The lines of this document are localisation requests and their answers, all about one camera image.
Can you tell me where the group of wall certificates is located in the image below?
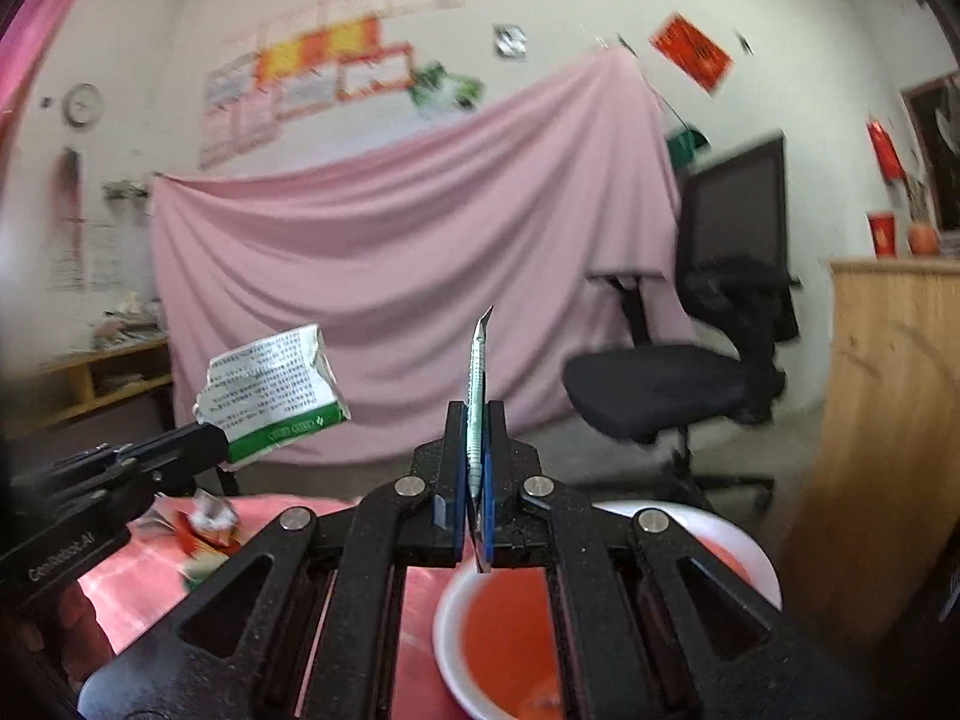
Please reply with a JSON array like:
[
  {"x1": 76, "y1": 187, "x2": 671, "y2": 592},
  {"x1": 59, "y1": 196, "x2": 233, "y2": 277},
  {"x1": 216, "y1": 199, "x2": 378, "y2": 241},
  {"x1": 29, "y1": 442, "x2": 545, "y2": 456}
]
[{"x1": 199, "y1": 0, "x2": 466, "y2": 170}]

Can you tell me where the red hanging ornament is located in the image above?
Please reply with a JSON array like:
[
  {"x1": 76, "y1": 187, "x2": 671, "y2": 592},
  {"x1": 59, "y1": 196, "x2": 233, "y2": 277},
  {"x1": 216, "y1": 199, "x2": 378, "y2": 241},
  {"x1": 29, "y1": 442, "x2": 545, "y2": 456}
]
[{"x1": 866, "y1": 118, "x2": 907, "y2": 182}]

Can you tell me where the red wall poster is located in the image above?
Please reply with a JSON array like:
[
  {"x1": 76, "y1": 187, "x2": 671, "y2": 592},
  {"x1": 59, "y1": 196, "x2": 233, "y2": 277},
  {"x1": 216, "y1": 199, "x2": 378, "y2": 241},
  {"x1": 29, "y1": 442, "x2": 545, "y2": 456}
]
[{"x1": 649, "y1": 12, "x2": 734, "y2": 97}]

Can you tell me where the pink checked tablecloth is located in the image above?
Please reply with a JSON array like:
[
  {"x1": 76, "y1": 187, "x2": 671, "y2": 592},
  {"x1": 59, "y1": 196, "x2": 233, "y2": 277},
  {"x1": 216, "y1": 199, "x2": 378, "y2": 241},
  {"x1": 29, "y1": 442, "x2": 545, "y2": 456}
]
[{"x1": 75, "y1": 493, "x2": 467, "y2": 720}]

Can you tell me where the red cup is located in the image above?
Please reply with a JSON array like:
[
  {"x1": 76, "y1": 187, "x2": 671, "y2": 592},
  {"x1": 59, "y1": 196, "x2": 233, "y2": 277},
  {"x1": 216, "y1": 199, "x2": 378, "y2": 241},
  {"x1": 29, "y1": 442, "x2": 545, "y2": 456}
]
[{"x1": 866, "y1": 211, "x2": 899, "y2": 260}]

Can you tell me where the wooden shelf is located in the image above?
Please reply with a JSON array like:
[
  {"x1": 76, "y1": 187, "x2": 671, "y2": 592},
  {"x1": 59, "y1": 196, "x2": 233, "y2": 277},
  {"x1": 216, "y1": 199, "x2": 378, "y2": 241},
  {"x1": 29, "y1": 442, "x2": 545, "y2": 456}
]
[{"x1": 15, "y1": 336, "x2": 173, "y2": 437}]

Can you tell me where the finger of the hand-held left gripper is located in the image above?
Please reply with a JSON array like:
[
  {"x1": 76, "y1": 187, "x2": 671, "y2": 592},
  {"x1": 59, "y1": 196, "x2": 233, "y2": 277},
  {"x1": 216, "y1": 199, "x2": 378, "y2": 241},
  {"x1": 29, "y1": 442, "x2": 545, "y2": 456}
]
[{"x1": 112, "y1": 422, "x2": 231, "y2": 497}]

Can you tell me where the wall calendar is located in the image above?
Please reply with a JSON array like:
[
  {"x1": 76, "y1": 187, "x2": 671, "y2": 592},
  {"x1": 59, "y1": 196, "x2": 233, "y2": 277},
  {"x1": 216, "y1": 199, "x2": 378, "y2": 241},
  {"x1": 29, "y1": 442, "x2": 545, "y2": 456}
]
[{"x1": 51, "y1": 148, "x2": 122, "y2": 295}]

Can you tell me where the silver green wrapper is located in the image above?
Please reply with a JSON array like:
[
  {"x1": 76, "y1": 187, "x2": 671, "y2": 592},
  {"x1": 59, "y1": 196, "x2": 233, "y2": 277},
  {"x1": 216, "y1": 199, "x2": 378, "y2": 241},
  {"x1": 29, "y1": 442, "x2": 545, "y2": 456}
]
[{"x1": 464, "y1": 305, "x2": 497, "y2": 575}]

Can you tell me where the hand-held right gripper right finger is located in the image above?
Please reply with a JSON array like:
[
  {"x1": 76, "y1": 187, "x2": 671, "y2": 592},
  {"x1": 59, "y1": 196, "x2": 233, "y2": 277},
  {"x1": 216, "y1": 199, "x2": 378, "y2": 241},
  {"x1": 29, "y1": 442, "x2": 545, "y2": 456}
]
[{"x1": 476, "y1": 399, "x2": 871, "y2": 720}]

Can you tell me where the magenta cloth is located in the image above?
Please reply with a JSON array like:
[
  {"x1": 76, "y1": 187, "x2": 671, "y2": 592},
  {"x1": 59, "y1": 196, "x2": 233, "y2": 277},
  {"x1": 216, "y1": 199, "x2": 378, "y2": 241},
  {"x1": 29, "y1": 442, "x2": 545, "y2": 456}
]
[{"x1": 0, "y1": 0, "x2": 115, "y2": 145}]

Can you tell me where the pink hanging sheet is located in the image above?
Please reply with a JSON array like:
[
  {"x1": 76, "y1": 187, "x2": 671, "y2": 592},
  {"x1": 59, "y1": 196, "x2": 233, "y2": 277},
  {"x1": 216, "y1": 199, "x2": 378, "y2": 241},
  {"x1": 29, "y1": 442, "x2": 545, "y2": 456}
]
[{"x1": 146, "y1": 45, "x2": 700, "y2": 467}]

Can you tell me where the crumpled silver wrapper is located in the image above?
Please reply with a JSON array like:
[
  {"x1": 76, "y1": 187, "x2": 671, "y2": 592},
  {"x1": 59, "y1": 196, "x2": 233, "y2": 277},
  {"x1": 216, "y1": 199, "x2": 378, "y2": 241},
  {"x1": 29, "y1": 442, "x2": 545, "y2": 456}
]
[{"x1": 191, "y1": 489, "x2": 240, "y2": 533}]

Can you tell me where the wooden counter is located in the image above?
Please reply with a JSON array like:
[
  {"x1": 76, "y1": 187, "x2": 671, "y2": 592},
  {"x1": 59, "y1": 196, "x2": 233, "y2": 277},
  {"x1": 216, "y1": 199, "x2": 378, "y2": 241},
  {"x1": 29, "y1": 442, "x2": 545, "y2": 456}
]
[{"x1": 780, "y1": 257, "x2": 960, "y2": 651}]

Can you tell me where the dark wooden doorway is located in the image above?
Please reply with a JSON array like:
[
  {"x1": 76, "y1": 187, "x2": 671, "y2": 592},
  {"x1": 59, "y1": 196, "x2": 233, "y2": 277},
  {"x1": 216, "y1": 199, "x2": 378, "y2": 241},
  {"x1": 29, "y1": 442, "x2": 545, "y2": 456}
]
[{"x1": 900, "y1": 71, "x2": 960, "y2": 233}]

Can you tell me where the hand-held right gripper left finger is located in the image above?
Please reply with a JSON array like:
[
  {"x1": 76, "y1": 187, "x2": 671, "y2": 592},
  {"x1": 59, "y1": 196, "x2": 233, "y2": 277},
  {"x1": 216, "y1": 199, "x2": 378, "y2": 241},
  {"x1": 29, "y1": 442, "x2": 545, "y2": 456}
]
[{"x1": 79, "y1": 401, "x2": 470, "y2": 720}]

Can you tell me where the round wall clock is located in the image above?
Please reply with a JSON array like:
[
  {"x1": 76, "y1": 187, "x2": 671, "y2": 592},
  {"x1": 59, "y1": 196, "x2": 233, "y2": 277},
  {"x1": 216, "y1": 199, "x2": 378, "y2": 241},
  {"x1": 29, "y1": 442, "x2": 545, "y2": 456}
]
[{"x1": 64, "y1": 83, "x2": 104, "y2": 129}]

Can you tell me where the crumpled red white wrapper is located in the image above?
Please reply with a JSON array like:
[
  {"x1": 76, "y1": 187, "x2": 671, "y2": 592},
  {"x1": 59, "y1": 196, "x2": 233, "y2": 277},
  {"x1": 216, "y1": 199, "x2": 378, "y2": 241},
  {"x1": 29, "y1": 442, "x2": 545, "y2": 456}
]
[{"x1": 176, "y1": 517, "x2": 245, "y2": 568}]

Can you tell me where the wall hook rack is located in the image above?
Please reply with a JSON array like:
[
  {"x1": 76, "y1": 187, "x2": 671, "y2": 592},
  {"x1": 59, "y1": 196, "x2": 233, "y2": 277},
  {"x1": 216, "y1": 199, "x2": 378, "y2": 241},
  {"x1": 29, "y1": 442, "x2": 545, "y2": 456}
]
[{"x1": 103, "y1": 176, "x2": 155, "y2": 208}]

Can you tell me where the black office chair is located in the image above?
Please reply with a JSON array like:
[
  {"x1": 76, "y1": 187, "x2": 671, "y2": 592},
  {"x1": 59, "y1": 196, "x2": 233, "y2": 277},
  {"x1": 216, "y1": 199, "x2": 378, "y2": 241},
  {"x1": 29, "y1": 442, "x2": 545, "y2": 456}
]
[{"x1": 562, "y1": 133, "x2": 802, "y2": 520}]

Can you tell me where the white green torn carton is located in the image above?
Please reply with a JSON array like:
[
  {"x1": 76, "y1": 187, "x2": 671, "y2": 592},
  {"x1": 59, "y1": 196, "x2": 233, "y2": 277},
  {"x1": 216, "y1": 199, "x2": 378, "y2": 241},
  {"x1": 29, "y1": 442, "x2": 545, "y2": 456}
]
[{"x1": 193, "y1": 324, "x2": 352, "y2": 465}]

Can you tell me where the green wall picture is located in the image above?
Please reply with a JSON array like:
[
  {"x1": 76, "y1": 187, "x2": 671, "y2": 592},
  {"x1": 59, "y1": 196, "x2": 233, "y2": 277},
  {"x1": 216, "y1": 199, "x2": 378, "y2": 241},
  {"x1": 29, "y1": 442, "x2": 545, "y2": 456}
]
[{"x1": 409, "y1": 62, "x2": 485, "y2": 118}]

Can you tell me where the red bucket with white rim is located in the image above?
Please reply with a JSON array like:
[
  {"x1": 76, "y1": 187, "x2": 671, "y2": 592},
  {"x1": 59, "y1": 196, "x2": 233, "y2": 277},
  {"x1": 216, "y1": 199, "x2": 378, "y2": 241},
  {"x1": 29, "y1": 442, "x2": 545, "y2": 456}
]
[{"x1": 433, "y1": 501, "x2": 782, "y2": 720}]

